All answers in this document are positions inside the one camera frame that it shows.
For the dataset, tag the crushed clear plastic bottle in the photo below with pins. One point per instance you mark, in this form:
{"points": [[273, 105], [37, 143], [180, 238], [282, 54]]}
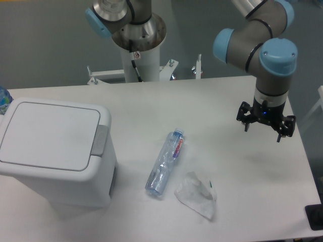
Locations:
{"points": [[165, 162]]}

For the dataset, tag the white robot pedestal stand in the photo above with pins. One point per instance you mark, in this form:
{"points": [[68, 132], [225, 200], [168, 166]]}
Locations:
{"points": [[139, 47]]}

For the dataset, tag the white frame at right edge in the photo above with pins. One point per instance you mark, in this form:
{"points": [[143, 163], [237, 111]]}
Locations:
{"points": [[315, 111]]}

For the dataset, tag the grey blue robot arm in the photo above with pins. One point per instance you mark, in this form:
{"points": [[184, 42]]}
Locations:
{"points": [[257, 49]]}

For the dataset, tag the grey trash can push button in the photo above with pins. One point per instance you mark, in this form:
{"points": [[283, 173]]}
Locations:
{"points": [[99, 141]]}

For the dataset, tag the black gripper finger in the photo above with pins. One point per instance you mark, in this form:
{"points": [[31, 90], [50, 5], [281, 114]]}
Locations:
{"points": [[244, 115], [286, 127]]}

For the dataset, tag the white trash can lid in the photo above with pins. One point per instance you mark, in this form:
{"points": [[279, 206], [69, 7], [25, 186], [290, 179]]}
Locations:
{"points": [[47, 135]]}

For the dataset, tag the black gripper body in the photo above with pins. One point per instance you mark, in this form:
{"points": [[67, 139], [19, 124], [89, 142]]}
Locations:
{"points": [[268, 110]]}

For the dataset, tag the white trash can body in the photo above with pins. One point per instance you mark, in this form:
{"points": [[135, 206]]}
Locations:
{"points": [[90, 187]]}

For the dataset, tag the black clamp at table edge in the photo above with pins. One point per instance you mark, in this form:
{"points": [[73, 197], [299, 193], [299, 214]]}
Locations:
{"points": [[314, 216]]}

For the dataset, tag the crumpled clear plastic wrapper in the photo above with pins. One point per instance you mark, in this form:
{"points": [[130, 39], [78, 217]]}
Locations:
{"points": [[197, 193]]}

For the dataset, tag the blue bottle at left edge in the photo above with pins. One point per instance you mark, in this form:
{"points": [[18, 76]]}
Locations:
{"points": [[5, 100]]}

